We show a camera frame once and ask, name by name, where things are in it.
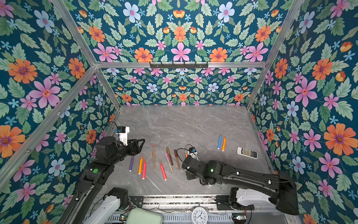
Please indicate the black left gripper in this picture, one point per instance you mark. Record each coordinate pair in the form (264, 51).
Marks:
(134, 151)

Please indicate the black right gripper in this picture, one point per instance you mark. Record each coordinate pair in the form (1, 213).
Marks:
(189, 176)

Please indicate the blue marker pen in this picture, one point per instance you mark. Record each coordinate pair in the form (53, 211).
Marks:
(219, 142)

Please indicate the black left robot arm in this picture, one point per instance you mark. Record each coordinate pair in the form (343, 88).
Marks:
(92, 179)

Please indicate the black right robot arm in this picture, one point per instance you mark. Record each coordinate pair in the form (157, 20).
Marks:
(280, 188)

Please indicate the purple marker pen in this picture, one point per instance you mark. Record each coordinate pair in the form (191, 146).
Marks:
(131, 164)

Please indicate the dark brown marker pen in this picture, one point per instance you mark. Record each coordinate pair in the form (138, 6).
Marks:
(177, 158)

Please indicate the pink lilac marker pen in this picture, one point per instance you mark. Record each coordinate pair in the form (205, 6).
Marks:
(168, 160)

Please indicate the red orange marker pen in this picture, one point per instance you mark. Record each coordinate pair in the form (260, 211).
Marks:
(163, 170)

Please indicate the white analog clock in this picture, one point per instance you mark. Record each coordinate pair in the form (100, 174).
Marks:
(199, 216)

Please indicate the white remote control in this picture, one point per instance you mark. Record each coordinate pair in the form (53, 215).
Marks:
(247, 152)

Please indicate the pale green box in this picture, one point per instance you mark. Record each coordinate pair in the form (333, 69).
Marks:
(140, 216)

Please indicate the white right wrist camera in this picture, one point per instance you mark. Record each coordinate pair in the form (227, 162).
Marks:
(192, 152)

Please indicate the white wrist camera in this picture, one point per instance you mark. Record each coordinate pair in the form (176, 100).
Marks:
(121, 134)
(192, 152)

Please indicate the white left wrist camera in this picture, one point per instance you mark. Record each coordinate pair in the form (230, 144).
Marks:
(121, 134)

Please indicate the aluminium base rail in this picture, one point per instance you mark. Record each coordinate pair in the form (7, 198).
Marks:
(243, 199)

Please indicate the black hook rail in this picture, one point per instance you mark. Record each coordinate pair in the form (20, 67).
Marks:
(184, 65)

